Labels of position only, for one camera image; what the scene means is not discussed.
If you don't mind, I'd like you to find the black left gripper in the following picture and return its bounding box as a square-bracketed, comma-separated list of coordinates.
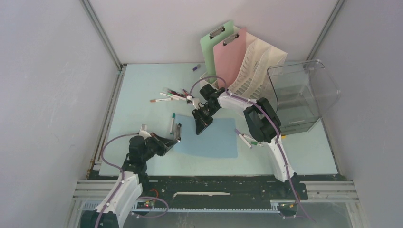
[141, 133, 178, 162]

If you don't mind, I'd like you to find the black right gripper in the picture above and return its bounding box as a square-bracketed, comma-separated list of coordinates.
[192, 104, 220, 135]

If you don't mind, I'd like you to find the blue clipboard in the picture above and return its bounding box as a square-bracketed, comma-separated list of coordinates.
[174, 115, 238, 158]

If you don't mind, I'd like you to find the pink clipboard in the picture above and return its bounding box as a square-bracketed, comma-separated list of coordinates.
[213, 27, 247, 88]

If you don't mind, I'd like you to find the green clipboard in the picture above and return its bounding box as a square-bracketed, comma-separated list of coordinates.
[200, 20, 235, 85]

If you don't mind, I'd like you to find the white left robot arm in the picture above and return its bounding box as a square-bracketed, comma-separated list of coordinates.
[80, 131, 181, 228]

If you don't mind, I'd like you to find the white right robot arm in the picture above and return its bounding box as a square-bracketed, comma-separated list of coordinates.
[187, 84, 296, 199]

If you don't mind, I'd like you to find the short white grey marker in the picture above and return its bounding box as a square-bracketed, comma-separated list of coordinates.
[174, 123, 182, 142]

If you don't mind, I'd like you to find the teal cap marker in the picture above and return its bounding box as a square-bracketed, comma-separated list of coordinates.
[170, 113, 176, 134]

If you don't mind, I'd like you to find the light green cap marker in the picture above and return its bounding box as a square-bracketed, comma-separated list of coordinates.
[168, 93, 188, 101]

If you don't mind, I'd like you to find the purple cap marker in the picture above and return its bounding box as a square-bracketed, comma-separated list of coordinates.
[235, 129, 252, 149]

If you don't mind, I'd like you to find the dark red gel pen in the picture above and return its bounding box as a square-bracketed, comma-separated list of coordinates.
[168, 90, 186, 97]

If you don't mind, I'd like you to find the short purple grey marker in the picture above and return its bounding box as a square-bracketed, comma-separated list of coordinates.
[192, 64, 201, 71]

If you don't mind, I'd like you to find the white file organizer rack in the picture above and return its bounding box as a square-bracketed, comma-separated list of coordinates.
[200, 26, 288, 101]

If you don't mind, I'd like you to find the clear grey drawer box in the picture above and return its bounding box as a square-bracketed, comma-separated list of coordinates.
[267, 59, 341, 135]

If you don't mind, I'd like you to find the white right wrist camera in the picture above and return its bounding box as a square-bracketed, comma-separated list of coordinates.
[186, 95, 201, 109]

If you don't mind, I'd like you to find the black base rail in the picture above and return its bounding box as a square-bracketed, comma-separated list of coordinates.
[142, 175, 308, 209]

